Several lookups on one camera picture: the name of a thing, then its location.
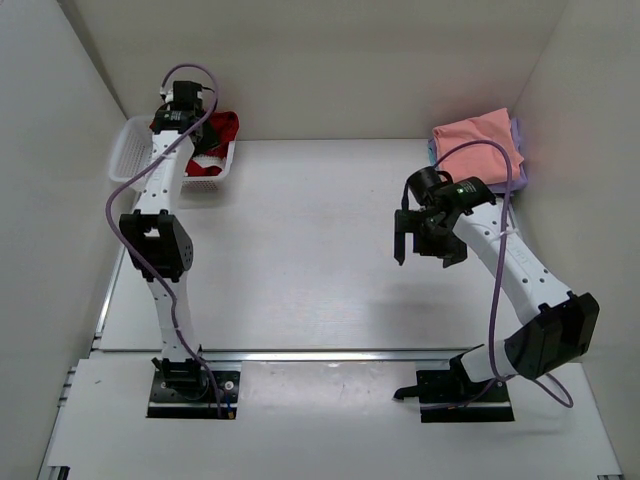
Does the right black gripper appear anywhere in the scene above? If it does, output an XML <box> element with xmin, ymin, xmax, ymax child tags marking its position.
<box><xmin>396</xmin><ymin>209</ymin><xmax>466</xmax><ymax>269</ymax></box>

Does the red t shirt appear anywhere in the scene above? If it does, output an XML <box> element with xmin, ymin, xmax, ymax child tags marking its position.
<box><xmin>186</xmin><ymin>111</ymin><xmax>240</xmax><ymax>178</ymax></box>

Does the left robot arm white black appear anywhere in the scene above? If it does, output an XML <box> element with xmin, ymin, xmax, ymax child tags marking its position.
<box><xmin>118</xmin><ymin>81</ymin><xmax>220</xmax><ymax>403</ymax></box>

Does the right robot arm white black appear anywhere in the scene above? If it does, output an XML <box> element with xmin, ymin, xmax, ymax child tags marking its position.
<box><xmin>394</xmin><ymin>167</ymin><xmax>600</xmax><ymax>406</ymax></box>

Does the white plastic basket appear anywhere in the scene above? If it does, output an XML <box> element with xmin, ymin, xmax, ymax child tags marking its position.
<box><xmin>109</xmin><ymin>116</ymin><xmax>236</xmax><ymax>194</ymax></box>

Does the folded teal t shirt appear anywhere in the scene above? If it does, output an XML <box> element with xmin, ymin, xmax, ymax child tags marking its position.
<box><xmin>428</xmin><ymin>146</ymin><xmax>437</xmax><ymax>165</ymax></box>

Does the folded pink t shirt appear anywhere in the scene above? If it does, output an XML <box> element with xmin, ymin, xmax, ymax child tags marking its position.
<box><xmin>432</xmin><ymin>107</ymin><xmax>525</xmax><ymax>187</ymax></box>

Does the folded purple t shirt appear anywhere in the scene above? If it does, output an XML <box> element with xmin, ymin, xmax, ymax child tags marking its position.
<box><xmin>427</xmin><ymin>117</ymin><xmax>529</xmax><ymax>196</ymax></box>

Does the aluminium rail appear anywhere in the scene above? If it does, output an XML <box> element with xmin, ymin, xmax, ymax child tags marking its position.
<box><xmin>92</xmin><ymin>344</ymin><xmax>481</xmax><ymax>364</ymax></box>

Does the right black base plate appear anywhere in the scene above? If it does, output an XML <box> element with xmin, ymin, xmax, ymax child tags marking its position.
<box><xmin>416</xmin><ymin>370</ymin><xmax>515</xmax><ymax>424</ymax></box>

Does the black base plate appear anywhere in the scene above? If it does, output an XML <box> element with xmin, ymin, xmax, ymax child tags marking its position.
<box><xmin>146</xmin><ymin>369</ymin><xmax>241</xmax><ymax>420</ymax></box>
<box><xmin>416</xmin><ymin>370</ymin><xmax>515</xmax><ymax>424</ymax></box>

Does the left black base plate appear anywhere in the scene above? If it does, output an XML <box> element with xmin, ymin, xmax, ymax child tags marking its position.
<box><xmin>146</xmin><ymin>369</ymin><xmax>241</xmax><ymax>420</ymax></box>

